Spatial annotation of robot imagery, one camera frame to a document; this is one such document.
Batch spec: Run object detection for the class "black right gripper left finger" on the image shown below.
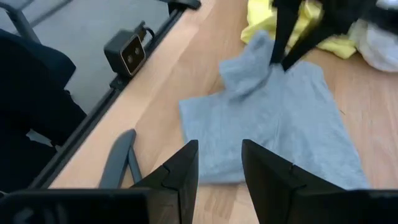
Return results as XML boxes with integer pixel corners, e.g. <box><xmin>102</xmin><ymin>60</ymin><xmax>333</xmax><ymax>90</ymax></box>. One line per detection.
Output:
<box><xmin>0</xmin><ymin>139</ymin><xmax>200</xmax><ymax>224</ymax></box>

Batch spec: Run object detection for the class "black metal table frame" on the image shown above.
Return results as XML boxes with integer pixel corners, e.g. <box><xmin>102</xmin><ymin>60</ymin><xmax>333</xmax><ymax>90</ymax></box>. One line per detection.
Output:
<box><xmin>28</xmin><ymin>0</ymin><xmax>202</xmax><ymax>190</ymax></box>

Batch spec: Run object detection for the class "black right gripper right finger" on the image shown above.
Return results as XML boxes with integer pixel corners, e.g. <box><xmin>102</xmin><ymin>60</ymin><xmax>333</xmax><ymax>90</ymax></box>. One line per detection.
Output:
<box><xmin>241</xmin><ymin>139</ymin><xmax>398</xmax><ymax>224</ymax></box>

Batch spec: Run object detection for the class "white cloth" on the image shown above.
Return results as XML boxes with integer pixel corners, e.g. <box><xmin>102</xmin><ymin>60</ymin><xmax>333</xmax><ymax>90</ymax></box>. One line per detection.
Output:
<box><xmin>347</xmin><ymin>17</ymin><xmax>398</xmax><ymax>73</ymax></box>

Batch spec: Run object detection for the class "yellow cloth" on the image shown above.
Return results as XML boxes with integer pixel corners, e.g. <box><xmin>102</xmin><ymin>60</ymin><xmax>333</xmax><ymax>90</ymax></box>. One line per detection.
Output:
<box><xmin>240</xmin><ymin>0</ymin><xmax>358</xmax><ymax>60</ymax></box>

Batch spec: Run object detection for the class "black table-level camera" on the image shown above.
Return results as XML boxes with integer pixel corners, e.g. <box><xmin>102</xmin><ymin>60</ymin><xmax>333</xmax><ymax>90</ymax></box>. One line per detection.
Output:
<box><xmin>103</xmin><ymin>20</ymin><xmax>155</xmax><ymax>78</ymax></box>

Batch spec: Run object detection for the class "light grey towel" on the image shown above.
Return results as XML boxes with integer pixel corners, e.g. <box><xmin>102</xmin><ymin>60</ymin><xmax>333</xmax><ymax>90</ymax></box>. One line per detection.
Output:
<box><xmin>178</xmin><ymin>30</ymin><xmax>371</xmax><ymax>191</ymax></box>

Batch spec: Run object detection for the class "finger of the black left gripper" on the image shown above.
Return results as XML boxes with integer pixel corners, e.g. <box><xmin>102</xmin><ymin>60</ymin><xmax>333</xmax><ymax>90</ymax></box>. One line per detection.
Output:
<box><xmin>280</xmin><ymin>17</ymin><xmax>345</xmax><ymax>72</ymax></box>
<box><xmin>269</xmin><ymin>0</ymin><xmax>305</xmax><ymax>65</ymax></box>

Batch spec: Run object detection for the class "black padded chair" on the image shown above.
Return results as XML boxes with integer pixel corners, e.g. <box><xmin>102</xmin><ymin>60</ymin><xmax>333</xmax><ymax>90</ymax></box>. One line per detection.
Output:
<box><xmin>0</xmin><ymin>29</ymin><xmax>88</xmax><ymax>194</ymax></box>

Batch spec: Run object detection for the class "grey metal leg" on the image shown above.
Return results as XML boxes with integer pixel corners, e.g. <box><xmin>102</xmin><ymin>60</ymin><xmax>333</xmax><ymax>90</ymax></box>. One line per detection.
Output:
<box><xmin>0</xmin><ymin>0</ymin><xmax>41</xmax><ymax>44</ymax></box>

